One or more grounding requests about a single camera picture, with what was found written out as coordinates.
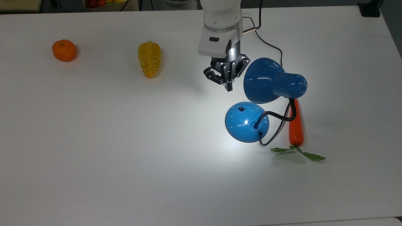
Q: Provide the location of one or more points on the orange toy carrot with leaves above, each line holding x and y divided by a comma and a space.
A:
296, 131

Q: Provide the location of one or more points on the black corner clamp mount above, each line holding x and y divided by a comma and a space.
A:
370, 9

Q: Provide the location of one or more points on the light wooden board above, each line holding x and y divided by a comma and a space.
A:
19, 4

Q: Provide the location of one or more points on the box of toy fruits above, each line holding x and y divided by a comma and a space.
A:
103, 3

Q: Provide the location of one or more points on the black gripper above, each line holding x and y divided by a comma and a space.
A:
229, 62

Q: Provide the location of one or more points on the orange toy mandarin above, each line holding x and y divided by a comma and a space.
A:
64, 50

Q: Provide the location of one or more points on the yellow toy starfruit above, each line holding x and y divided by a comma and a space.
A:
149, 59

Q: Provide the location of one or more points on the blue desk lamp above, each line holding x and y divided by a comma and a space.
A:
246, 122

